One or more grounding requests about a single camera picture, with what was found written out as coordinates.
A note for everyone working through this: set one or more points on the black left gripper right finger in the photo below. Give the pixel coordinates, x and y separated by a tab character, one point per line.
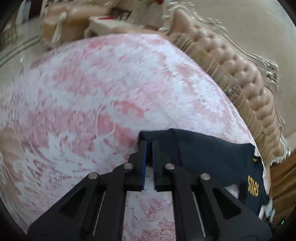
204	209

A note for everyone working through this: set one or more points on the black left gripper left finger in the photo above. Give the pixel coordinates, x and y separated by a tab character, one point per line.
94	209

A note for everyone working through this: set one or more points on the navy STARS sweatshirt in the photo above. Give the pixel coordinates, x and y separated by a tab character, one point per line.
228	163

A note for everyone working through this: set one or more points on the striped olive bolster pillow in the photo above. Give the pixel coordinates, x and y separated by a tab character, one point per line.
231	88

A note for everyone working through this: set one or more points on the pink white floral bedspread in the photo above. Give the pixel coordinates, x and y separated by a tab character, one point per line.
80	108

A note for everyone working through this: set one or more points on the tufted pink leather headboard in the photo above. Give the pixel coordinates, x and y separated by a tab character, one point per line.
257	76

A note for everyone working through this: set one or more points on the white ornate side table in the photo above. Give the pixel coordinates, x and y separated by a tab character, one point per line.
100	25

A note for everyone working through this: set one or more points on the pink leather armchair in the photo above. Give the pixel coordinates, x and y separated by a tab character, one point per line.
65	21

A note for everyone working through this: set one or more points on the red artificial flowers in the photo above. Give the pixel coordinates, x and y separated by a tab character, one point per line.
159	2

